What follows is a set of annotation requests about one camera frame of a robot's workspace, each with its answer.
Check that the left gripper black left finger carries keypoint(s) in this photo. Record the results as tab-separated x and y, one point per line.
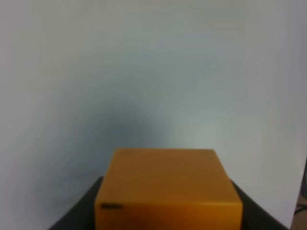
81	215

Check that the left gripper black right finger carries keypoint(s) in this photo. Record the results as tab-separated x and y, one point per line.
254	217

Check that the orange cube block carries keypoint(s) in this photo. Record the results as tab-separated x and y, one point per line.
167	189

